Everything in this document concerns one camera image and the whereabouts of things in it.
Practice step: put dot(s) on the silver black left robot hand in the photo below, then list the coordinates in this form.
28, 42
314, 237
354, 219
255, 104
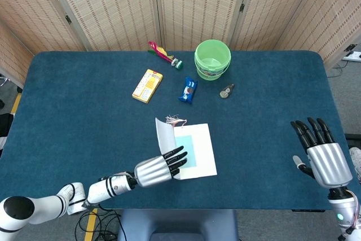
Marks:
153, 170

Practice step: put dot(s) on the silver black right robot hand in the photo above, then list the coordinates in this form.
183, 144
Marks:
328, 164

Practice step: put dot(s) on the blue white tasselled bookmark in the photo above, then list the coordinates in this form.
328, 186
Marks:
186, 145

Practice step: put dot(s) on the white lined notebook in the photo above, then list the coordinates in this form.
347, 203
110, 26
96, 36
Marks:
206, 153

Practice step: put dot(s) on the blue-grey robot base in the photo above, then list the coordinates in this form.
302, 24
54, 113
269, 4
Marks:
177, 224

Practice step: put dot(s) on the white shoe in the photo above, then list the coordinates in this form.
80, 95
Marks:
356, 159

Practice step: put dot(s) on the yellow card box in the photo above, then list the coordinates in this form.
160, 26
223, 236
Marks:
148, 85

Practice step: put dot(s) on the blue cookie packet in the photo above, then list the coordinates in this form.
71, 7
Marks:
188, 90

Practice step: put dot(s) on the blue table cloth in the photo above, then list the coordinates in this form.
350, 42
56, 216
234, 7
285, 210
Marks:
84, 97

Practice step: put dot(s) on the small dark correction tape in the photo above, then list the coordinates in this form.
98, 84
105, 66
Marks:
225, 92

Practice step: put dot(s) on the white power strip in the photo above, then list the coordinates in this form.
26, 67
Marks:
352, 55

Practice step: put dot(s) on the pink feather shuttlecock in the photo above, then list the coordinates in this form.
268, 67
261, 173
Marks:
162, 53

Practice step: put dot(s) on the green plastic bucket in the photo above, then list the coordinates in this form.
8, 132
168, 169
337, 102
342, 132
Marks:
212, 66

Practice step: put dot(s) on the black white floor object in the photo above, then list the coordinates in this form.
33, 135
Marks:
5, 128

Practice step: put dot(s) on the woven folding screen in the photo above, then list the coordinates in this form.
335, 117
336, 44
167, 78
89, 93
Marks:
112, 4

